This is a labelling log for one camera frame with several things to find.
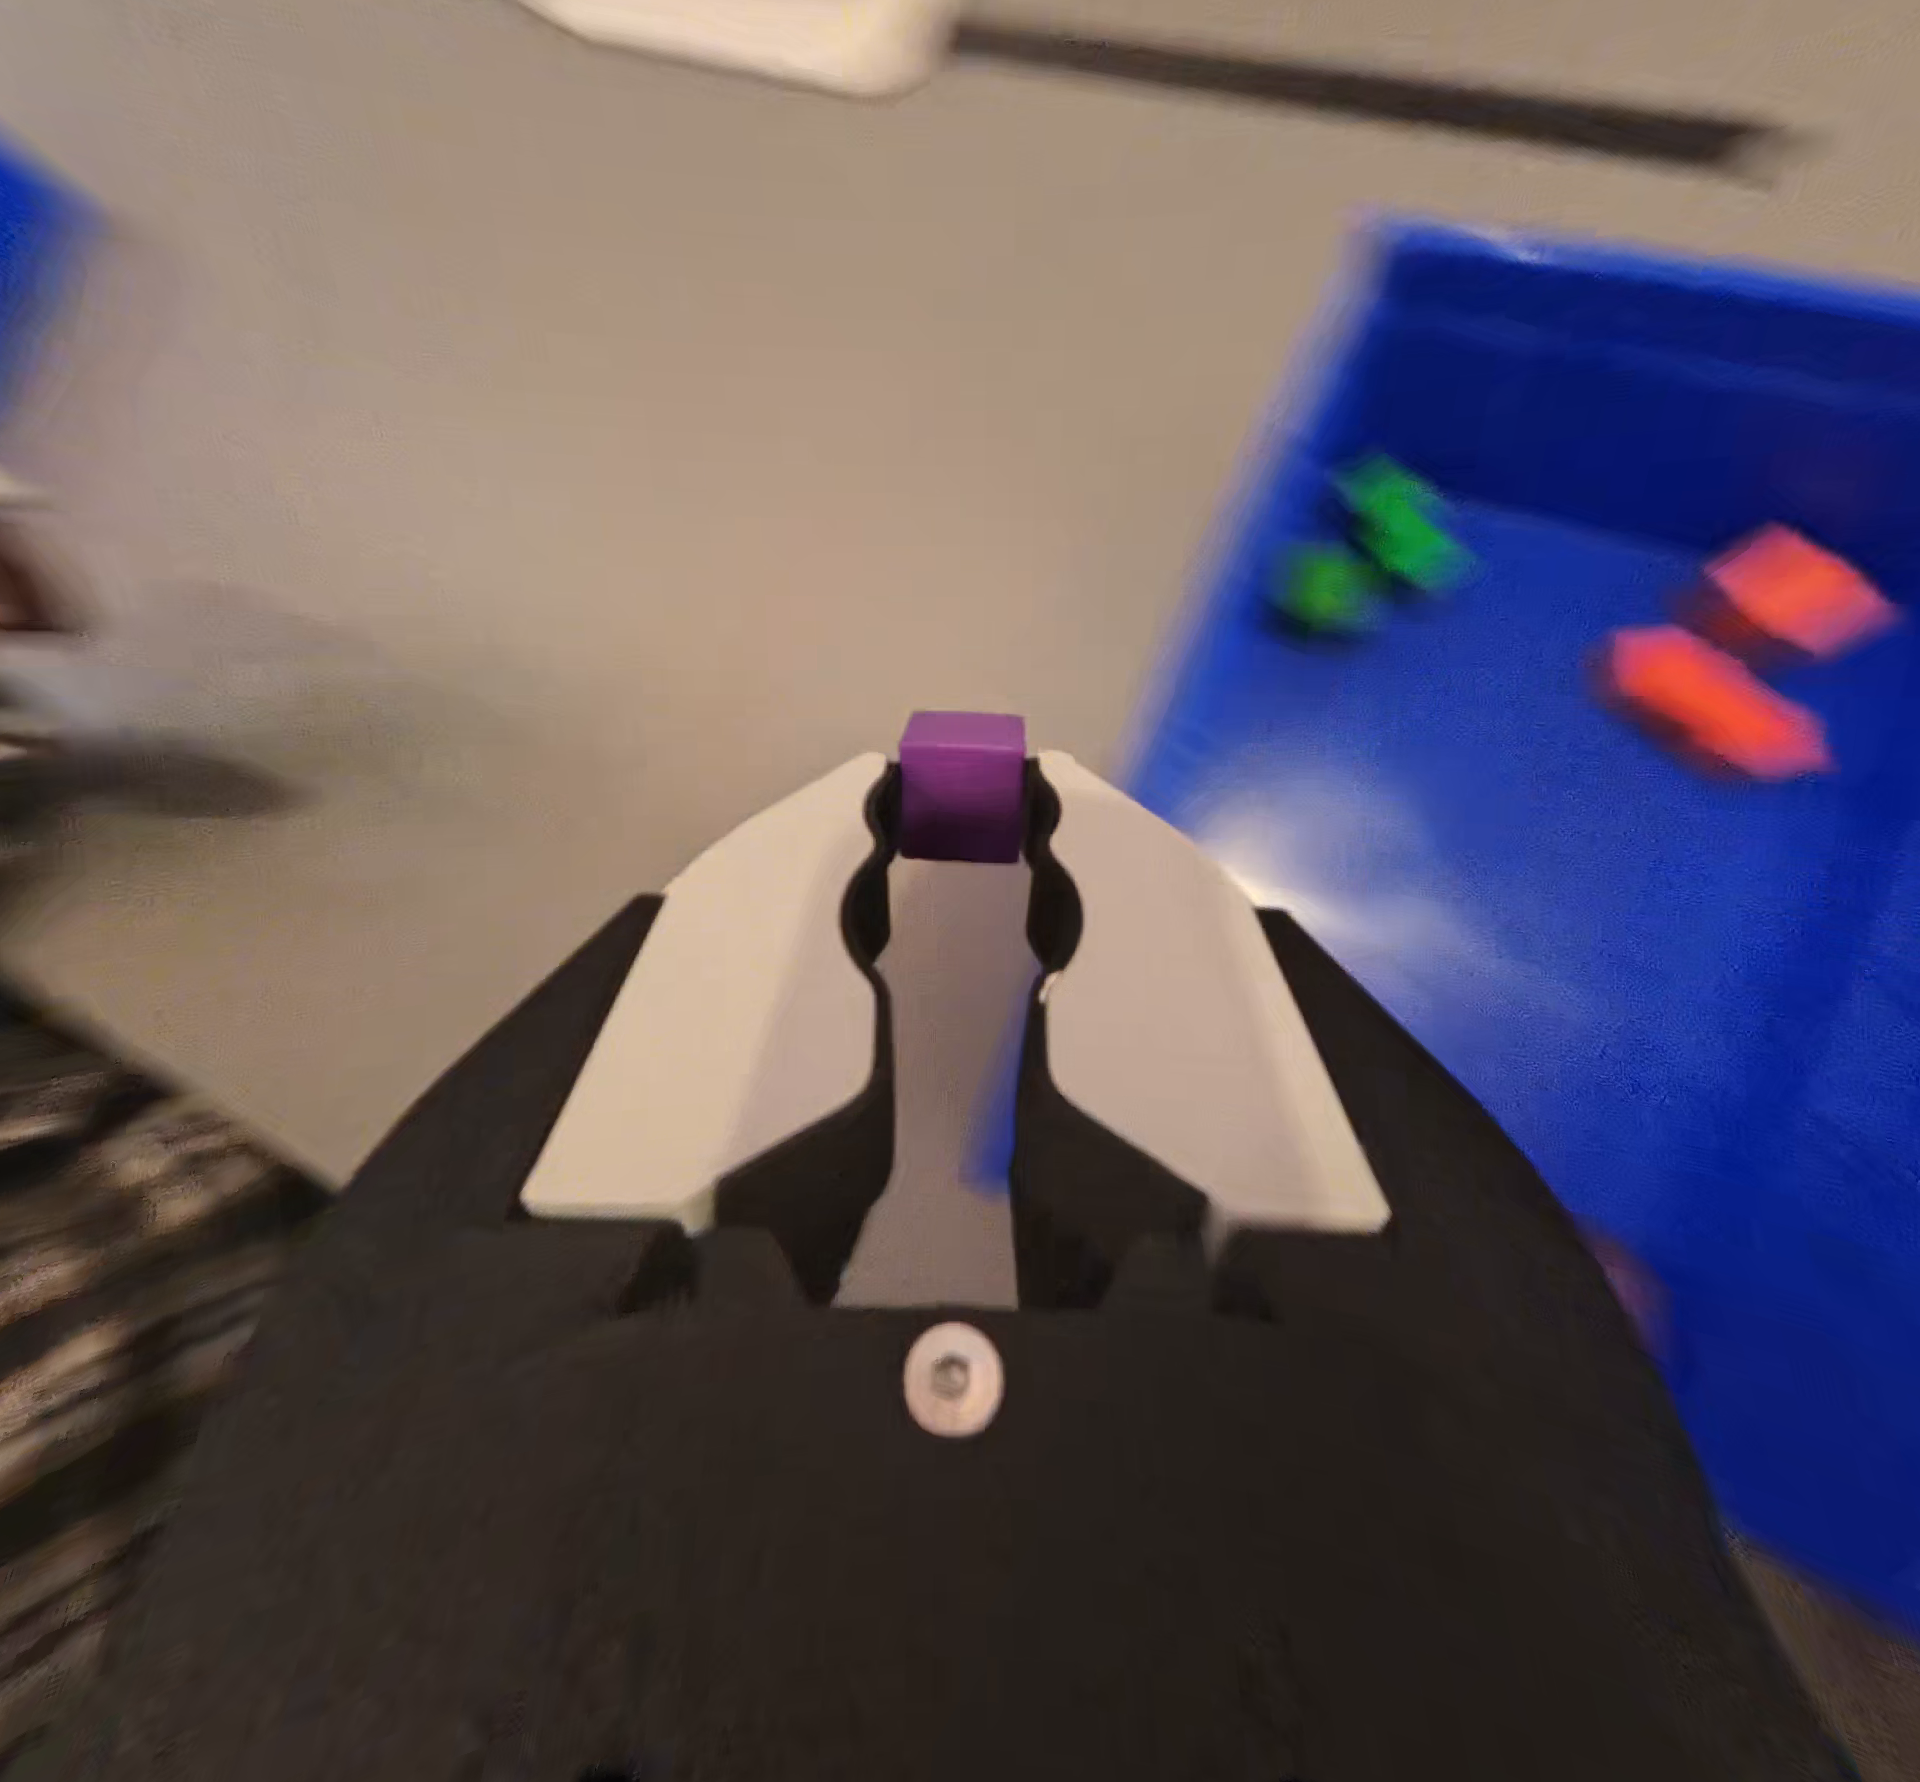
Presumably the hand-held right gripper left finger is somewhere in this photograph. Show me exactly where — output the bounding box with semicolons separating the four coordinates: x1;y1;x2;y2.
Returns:
519;751;901;1236

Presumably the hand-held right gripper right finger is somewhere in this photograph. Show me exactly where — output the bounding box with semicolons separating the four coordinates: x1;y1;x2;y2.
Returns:
1021;751;1397;1236

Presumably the blue plastic bin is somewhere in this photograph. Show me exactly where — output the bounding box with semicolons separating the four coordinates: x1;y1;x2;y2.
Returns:
966;208;1920;1641

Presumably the green cube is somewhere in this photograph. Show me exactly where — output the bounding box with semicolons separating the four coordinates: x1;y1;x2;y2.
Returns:
1330;451;1484;601
1273;542;1384;639

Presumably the orange cube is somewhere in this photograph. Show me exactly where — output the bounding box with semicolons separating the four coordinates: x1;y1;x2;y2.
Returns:
1593;620;1835;783
1692;521;1905;668

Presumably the blue plastic object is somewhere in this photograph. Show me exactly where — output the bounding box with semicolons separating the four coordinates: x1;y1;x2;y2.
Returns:
0;132;107;418

